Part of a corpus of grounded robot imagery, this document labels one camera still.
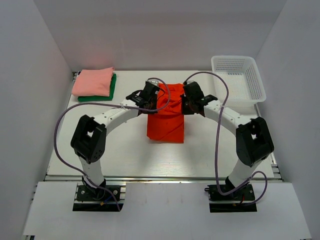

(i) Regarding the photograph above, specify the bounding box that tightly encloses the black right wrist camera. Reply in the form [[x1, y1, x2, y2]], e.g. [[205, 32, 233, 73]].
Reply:
[[183, 81, 204, 102]]

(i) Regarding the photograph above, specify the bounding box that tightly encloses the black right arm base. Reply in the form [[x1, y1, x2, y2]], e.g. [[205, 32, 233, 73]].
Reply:
[[204, 183, 257, 213]]

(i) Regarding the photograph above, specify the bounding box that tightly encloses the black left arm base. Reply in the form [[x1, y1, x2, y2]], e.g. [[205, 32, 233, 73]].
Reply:
[[72, 182, 126, 212]]

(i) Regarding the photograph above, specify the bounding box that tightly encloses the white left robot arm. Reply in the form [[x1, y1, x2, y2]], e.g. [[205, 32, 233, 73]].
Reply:
[[70, 91, 158, 189]]

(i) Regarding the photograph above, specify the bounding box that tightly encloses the folded green t-shirt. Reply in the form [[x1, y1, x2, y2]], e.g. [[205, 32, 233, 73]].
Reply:
[[77, 73, 117, 103]]

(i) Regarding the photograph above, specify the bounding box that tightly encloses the white plastic basket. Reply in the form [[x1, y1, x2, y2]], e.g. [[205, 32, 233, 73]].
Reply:
[[211, 55, 267, 108]]

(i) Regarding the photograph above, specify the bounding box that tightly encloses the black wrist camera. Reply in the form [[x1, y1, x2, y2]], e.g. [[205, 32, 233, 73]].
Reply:
[[183, 81, 204, 102], [139, 81, 160, 101]]

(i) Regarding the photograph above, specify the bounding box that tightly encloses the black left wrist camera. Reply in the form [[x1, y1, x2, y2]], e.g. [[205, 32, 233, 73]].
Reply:
[[139, 81, 160, 101]]

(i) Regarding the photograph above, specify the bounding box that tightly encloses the orange t-shirt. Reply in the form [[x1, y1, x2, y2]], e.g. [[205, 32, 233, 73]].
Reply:
[[146, 83, 185, 144]]

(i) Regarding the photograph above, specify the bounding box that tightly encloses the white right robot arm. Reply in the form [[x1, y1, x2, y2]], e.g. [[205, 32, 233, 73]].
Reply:
[[181, 93, 275, 196]]

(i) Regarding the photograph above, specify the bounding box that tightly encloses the folded pink t-shirt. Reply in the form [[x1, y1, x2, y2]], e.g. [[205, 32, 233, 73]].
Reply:
[[71, 67, 114, 97]]

